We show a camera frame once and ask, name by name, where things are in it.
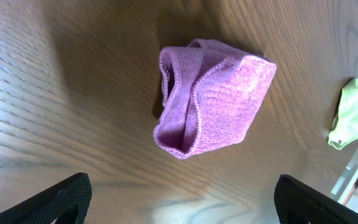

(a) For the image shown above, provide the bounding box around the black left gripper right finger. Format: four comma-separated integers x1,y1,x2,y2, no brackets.
273,174,358,224

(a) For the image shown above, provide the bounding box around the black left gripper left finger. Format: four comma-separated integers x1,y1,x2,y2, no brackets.
0,172,92,224

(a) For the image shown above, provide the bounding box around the purple microfibre cloth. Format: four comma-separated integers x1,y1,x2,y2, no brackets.
154,39,277,159

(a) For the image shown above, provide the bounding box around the green microfibre cloth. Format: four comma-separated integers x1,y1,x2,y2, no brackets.
328,78,358,151

